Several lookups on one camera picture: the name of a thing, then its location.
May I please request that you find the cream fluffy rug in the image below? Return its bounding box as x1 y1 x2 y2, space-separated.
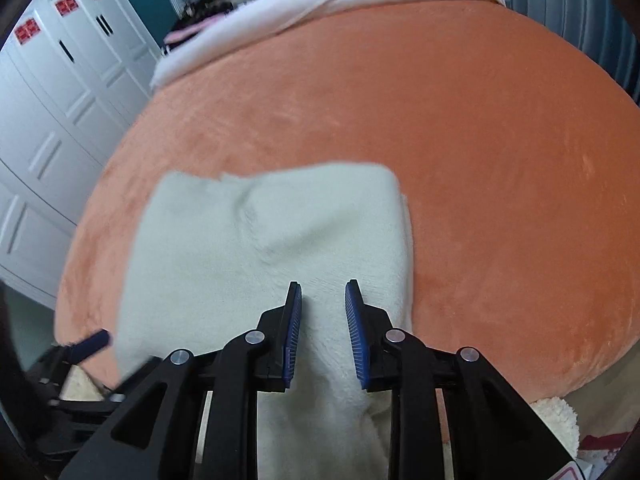
529 396 580 457

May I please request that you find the white wardrobe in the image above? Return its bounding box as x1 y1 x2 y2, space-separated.
1 0 160 308

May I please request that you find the dark clothes pile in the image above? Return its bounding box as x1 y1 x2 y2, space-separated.
163 0 253 53

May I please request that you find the cream knit sweater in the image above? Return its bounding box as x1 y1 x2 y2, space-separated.
115 164 412 479

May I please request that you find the orange plush blanket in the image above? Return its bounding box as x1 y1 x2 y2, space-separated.
54 0 639 401

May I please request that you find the blue grey curtain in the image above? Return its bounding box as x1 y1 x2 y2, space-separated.
506 0 639 101

